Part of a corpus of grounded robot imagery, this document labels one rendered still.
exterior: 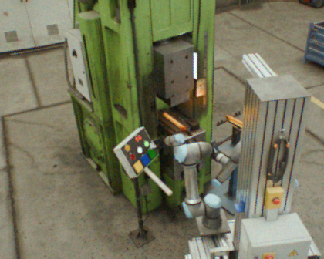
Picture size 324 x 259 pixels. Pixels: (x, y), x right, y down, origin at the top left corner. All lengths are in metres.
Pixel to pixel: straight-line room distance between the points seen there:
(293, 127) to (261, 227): 0.64
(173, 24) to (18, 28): 5.42
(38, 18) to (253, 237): 6.78
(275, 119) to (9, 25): 6.85
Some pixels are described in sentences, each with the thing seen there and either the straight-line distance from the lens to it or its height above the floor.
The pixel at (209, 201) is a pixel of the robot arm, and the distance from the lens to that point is 2.75.
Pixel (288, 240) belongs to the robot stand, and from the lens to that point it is 2.35.
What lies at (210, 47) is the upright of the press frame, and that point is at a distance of 3.60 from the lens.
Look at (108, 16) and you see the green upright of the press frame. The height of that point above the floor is 2.03.
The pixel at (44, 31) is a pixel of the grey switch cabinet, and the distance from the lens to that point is 8.37.
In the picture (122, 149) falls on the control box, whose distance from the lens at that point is 3.04.
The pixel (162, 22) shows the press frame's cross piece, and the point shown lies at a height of 1.96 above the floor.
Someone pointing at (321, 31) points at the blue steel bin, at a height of 0.63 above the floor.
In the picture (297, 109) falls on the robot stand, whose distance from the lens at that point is 2.02.
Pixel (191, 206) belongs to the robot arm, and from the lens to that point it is 2.72.
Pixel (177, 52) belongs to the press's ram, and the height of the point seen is 1.75.
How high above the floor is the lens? 2.97
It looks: 34 degrees down
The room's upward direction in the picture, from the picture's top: 4 degrees counter-clockwise
